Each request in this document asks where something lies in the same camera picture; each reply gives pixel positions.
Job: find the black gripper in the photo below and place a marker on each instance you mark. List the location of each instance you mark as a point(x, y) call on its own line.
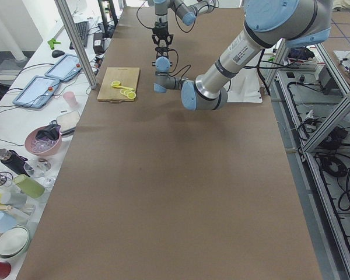
point(162, 53)
point(160, 31)

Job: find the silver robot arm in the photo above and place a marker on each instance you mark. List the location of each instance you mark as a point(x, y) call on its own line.
point(300, 23)
point(186, 13)

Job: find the pink plastic cup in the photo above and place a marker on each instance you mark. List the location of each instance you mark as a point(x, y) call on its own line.
point(70, 98)

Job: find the green tall cup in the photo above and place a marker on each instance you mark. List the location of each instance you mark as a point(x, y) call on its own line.
point(29, 186)

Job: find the light blue cup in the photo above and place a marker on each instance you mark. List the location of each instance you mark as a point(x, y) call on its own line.
point(7, 222)

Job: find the bamboo cutting board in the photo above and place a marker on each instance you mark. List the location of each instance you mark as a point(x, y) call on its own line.
point(128, 76)

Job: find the lemon slice at board corner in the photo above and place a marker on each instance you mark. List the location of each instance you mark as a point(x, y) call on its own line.
point(131, 95)

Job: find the black keyboard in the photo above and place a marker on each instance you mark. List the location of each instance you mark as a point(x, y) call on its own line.
point(82, 29)

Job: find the far blue teach pendant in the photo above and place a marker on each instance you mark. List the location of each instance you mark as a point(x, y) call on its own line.
point(65, 69)

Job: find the blue teach pendant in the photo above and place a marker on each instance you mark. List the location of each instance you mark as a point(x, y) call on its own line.
point(37, 92)
point(65, 69)

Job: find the black computer mouse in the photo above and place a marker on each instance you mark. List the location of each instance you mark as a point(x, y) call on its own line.
point(57, 53)

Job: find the white rectangular box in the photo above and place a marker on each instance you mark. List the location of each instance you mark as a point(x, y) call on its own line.
point(68, 122)

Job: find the near blue teach pendant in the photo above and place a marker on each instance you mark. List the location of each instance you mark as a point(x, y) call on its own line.
point(37, 92)

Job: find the dark cloth in bowl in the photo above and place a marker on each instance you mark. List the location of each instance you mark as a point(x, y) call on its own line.
point(51, 131)

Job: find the pink bowl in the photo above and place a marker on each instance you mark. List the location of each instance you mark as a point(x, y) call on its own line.
point(42, 147)

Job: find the clear wine glass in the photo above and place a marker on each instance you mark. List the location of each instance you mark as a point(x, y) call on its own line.
point(37, 168)

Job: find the black thermos bottle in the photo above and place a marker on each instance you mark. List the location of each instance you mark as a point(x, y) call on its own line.
point(13, 161)

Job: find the grey green bowl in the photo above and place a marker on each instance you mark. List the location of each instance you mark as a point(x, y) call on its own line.
point(14, 242)

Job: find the lemon slice on knife handle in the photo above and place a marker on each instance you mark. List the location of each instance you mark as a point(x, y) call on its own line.
point(116, 82)

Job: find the aluminium frame post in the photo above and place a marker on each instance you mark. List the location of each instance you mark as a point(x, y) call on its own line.
point(73, 35)

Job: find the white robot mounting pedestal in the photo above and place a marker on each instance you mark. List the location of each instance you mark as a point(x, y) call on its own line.
point(245, 88)

